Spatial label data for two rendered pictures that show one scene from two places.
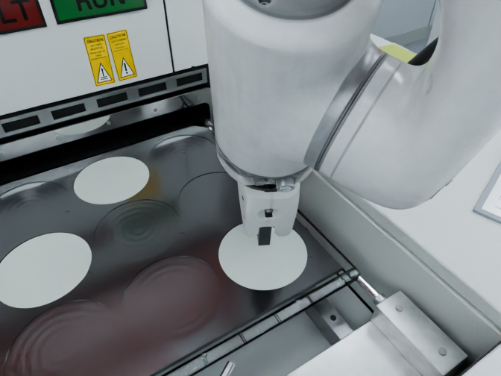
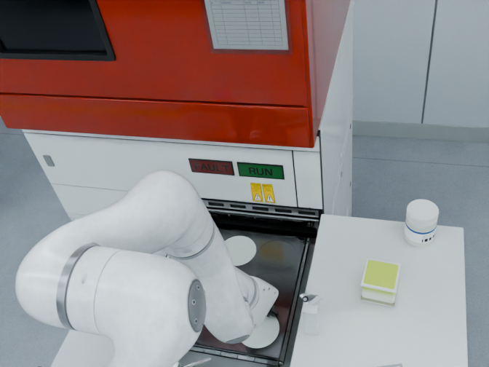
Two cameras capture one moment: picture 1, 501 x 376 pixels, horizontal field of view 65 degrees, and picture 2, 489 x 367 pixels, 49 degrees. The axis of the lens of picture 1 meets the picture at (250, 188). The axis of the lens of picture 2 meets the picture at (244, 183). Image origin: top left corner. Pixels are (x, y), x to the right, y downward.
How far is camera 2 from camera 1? 0.95 m
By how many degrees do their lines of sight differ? 38
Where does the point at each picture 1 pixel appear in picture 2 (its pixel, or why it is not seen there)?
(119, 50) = (267, 191)
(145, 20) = (282, 183)
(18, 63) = (220, 183)
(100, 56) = (257, 191)
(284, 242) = (269, 330)
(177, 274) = not seen: hidden behind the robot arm
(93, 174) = (232, 243)
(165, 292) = not seen: hidden behind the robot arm
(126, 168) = (247, 247)
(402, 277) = not seen: outside the picture
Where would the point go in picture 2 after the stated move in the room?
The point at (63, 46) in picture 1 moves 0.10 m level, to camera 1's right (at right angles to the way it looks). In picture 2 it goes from (240, 183) to (268, 200)
